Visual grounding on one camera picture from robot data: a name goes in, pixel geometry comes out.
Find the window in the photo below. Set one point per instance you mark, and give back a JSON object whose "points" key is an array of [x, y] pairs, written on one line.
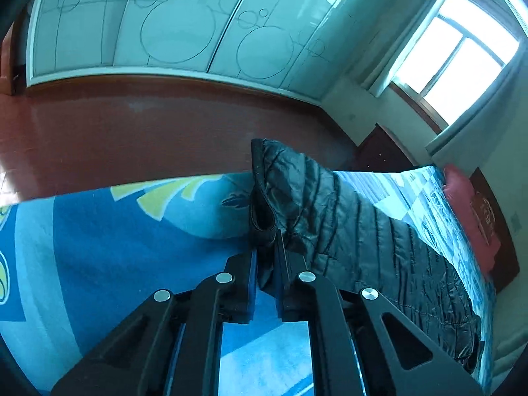
{"points": [[453, 57]]}

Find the white circle-pattern sliding wardrobe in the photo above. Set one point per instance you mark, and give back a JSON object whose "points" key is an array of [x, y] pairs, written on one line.
{"points": [[185, 29]]}

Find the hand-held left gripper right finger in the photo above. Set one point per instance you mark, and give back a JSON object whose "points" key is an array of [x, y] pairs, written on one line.
{"points": [[283, 284]]}

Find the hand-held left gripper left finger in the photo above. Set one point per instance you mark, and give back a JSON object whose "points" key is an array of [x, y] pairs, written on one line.
{"points": [[252, 286]]}

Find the dark wooden headboard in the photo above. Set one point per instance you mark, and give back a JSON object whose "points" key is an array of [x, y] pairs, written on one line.
{"points": [[502, 239]]}

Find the blue leaf-print bed sheet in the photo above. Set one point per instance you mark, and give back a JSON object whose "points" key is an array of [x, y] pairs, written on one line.
{"points": [[123, 235]]}

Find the brown wooden door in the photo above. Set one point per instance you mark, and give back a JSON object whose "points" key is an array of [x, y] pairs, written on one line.
{"points": [[10, 62]]}

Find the red pillow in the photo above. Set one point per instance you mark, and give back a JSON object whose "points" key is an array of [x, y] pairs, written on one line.
{"points": [[470, 214]]}

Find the white curtain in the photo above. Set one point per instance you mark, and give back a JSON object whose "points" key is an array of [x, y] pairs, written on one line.
{"points": [[406, 45], [478, 119]]}

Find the black puffer jacket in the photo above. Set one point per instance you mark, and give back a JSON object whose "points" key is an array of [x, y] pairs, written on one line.
{"points": [[354, 222]]}

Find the dark wooden nightstand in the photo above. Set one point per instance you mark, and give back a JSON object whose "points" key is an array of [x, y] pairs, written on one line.
{"points": [[383, 154]]}

